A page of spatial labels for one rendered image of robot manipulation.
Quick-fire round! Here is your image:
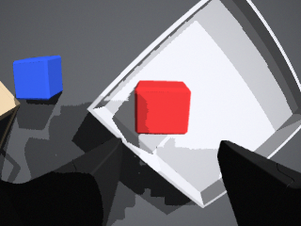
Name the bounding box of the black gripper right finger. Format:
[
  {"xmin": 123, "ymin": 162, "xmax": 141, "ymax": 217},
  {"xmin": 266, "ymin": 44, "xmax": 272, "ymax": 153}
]
[{"xmin": 217, "ymin": 140, "xmax": 301, "ymax": 226}]

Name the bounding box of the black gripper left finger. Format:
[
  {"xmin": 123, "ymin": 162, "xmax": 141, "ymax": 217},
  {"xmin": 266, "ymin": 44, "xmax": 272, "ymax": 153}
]
[{"xmin": 0, "ymin": 137, "xmax": 122, "ymax": 226}]

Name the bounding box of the blue block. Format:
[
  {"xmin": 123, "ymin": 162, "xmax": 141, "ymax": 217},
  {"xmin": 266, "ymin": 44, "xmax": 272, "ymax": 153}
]
[{"xmin": 13, "ymin": 56, "xmax": 63, "ymax": 100}]

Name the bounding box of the red block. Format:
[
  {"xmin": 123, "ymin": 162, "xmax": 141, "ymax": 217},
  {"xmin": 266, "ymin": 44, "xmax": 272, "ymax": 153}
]
[{"xmin": 135, "ymin": 80, "xmax": 191, "ymax": 135}]

